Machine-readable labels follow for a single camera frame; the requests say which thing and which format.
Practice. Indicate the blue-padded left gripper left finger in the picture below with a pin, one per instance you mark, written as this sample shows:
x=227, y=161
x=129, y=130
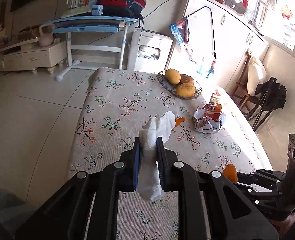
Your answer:
x=136, y=162

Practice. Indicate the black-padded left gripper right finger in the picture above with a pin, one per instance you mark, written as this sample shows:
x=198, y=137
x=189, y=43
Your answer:
x=165, y=160

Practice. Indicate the white tissue paper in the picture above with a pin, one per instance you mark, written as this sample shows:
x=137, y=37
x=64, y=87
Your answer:
x=149, y=186

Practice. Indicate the orange peel curved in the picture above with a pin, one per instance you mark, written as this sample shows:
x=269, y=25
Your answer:
x=178, y=121

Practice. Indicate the orange peel short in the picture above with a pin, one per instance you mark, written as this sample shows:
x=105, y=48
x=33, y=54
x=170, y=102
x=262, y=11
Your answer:
x=230, y=173

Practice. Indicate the red orange snack bag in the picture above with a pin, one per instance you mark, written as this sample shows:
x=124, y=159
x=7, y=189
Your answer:
x=210, y=118

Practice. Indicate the yellow mango front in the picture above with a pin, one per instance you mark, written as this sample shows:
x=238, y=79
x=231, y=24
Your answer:
x=186, y=90

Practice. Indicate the yellow mango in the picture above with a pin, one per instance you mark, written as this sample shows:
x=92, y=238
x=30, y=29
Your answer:
x=186, y=90
x=173, y=76

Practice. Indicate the yellow mango left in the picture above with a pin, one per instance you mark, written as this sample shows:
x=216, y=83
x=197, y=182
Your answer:
x=173, y=76

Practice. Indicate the brown mango right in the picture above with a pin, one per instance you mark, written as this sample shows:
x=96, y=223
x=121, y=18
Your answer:
x=186, y=79

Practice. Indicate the wooden chair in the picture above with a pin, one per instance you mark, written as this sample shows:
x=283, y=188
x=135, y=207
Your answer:
x=239, y=94

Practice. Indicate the white air purifier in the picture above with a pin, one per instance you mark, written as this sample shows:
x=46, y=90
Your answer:
x=148, y=51

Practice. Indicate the white cushion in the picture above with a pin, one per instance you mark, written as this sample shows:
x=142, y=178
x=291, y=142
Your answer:
x=256, y=75

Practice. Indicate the blue study desk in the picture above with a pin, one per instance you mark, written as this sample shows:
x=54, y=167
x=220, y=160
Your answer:
x=83, y=33

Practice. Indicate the colourful kite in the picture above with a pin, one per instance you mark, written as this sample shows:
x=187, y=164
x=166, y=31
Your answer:
x=187, y=37

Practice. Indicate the white balcony cabinet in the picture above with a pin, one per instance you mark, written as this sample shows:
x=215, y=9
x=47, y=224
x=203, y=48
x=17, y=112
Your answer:
x=218, y=39

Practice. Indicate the white tv cabinet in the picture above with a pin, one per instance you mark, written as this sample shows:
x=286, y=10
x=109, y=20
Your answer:
x=30, y=56

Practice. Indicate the pink kettlebell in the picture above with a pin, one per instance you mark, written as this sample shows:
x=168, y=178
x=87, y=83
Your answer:
x=46, y=38

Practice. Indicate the navy striped backpack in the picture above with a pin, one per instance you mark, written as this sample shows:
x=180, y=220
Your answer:
x=123, y=8

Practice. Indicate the wire fruit basket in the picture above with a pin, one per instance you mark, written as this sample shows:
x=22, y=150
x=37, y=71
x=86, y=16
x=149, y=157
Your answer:
x=172, y=88

